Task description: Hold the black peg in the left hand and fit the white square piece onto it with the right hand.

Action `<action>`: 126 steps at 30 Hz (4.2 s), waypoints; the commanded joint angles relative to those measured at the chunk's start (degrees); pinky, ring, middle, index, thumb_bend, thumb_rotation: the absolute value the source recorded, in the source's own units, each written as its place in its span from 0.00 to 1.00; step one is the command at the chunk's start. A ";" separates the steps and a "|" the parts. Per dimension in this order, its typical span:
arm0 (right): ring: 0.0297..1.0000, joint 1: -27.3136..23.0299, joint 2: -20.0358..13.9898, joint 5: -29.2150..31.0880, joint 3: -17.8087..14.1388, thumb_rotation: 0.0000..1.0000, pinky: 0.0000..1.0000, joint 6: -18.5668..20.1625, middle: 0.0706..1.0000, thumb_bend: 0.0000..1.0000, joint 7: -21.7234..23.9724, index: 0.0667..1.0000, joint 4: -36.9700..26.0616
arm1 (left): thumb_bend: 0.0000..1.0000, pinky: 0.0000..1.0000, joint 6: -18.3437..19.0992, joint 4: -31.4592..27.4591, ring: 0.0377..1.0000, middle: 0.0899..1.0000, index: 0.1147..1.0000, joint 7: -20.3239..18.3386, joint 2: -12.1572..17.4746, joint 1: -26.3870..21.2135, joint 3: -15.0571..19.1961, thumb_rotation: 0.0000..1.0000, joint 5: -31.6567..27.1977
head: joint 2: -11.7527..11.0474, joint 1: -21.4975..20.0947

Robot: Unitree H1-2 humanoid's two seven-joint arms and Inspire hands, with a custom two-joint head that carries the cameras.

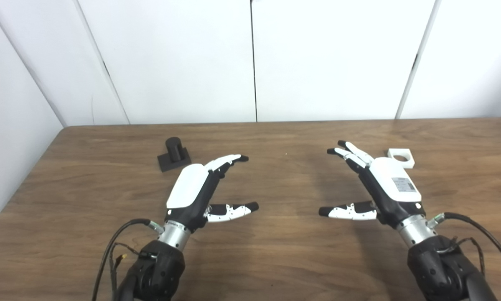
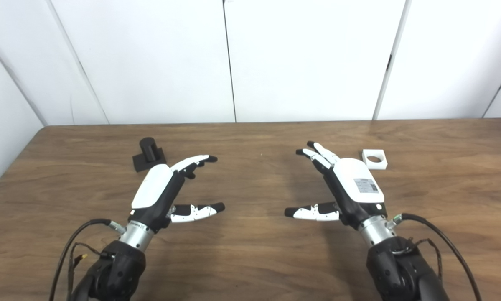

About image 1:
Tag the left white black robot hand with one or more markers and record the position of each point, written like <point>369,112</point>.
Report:
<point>189,188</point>

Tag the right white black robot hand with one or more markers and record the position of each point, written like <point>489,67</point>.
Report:
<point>394,184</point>

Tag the white square piece with hole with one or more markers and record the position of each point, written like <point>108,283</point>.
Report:
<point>405,160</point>

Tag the black peg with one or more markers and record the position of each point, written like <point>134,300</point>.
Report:
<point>174,155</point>

